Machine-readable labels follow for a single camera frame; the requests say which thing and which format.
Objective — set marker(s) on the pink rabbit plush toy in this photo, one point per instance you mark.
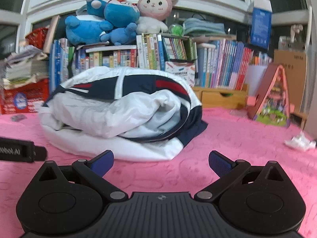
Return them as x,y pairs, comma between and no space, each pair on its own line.
154,5

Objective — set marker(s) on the white navy red jacket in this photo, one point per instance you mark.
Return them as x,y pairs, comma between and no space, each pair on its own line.
111,109

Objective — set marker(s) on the cardboard box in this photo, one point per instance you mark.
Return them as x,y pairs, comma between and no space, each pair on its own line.
292,79

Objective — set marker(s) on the row of colourful books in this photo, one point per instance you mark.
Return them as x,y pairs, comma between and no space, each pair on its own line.
227,62

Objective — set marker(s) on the red plastic basket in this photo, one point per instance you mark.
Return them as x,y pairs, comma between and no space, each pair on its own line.
37,37

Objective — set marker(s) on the folded teal towel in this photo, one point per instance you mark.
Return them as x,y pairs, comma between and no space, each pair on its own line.
205,27

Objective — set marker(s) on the red plastic crate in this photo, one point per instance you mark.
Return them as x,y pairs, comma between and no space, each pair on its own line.
27,99

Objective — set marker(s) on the pink toy house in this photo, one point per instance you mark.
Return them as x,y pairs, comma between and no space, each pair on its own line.
275,99

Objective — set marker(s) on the white printed box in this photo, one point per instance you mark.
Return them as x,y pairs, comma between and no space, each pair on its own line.
179,72

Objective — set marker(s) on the wooden drawer organizer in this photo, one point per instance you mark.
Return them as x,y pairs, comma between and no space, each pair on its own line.
218,98

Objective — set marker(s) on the white paper sheet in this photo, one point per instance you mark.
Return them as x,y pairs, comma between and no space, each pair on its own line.
256,76

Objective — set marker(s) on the blue box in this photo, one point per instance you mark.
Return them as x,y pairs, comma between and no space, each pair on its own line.
260,27

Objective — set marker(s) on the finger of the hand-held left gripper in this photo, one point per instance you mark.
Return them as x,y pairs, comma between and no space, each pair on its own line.
40,154

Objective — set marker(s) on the brown board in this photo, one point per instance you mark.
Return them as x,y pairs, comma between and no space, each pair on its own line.
52,34

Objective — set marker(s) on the stack of papers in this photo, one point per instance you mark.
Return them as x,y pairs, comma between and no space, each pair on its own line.
22,67

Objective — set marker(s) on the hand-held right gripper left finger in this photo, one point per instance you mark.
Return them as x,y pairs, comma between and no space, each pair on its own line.
102,161

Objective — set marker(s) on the blue cat plush toy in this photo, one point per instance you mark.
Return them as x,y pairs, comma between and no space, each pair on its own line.
121,12

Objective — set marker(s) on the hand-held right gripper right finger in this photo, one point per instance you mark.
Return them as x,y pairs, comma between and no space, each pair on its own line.
219,162

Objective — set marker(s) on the crumpled white tissue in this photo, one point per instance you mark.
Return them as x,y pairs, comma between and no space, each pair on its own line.
301,142

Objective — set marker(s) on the green ball toy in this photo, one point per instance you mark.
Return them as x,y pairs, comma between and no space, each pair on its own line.
176,29

